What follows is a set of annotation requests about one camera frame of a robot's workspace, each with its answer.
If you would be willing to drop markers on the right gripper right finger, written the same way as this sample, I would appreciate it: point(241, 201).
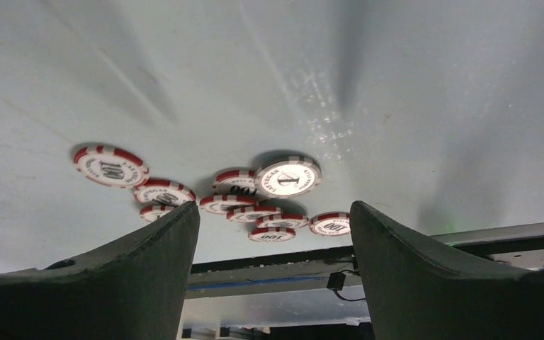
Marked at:
point(419, 288)

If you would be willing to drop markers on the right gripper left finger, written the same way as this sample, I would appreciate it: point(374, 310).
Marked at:
point(130, 288)

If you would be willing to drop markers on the white red chip stack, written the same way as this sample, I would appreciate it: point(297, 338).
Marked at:
point(261, 199)

